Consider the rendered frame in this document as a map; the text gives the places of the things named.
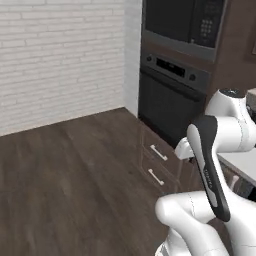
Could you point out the black built-in oven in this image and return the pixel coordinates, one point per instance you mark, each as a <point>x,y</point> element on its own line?
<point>166,100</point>

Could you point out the dark wood drawer front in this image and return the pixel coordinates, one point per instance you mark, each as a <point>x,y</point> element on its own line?
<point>150,166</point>
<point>151,136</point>

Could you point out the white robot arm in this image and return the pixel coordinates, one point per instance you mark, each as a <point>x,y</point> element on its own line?
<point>233,130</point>

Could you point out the black microwave oven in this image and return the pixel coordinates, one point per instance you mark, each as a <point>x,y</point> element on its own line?
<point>173,20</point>

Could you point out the brown tall oven cabinet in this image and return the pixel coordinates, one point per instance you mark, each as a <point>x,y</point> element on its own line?
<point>233,50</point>

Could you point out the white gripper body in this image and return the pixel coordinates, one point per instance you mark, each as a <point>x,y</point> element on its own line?
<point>183,149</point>

